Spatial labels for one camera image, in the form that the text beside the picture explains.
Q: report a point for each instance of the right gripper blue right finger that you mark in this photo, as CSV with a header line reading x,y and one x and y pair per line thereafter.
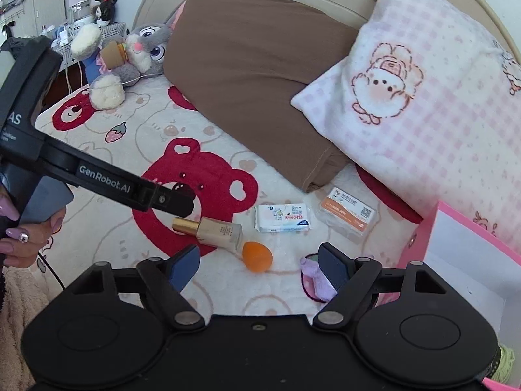
x,y
346,280

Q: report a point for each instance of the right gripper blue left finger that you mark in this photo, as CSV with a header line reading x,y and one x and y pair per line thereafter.
x,y
163,280

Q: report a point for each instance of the purple Kuromi plush toy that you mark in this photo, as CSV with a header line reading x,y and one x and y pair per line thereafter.
x,y
314,282

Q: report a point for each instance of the clear floss pick box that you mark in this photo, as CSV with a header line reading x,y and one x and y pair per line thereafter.
x,y
346,215

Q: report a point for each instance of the gold foundation bottle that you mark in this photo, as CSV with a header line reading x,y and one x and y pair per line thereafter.
x,y
208,234

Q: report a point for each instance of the orange makeup sponge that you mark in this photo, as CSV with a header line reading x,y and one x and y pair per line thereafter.
x,y
256,257

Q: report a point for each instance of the small white tissue pack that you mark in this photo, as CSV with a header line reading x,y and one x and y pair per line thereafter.
x,y
277,218

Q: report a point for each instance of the green yarn ball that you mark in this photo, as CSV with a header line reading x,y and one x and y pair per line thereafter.
x,y
502,365

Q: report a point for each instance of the left hand with painted nails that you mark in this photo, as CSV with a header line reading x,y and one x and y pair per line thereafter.
x,y
20,245

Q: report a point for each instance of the cluttered bedside table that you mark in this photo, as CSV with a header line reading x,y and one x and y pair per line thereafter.
x,y
79,45

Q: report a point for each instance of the pink cardboard box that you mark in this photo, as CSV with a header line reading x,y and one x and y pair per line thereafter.
x,y
480,267

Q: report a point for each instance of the grey bunny plush toy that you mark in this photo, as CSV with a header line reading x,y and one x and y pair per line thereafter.
x,y
140,55

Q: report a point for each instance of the black doll on shelf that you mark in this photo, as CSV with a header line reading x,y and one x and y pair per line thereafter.
x,y
104,12

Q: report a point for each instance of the pink checkered cartoon pillow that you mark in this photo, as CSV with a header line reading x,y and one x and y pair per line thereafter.
x,y
428,103

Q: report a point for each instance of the brown pillow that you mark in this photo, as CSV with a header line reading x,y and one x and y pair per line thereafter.
x,y
240,62

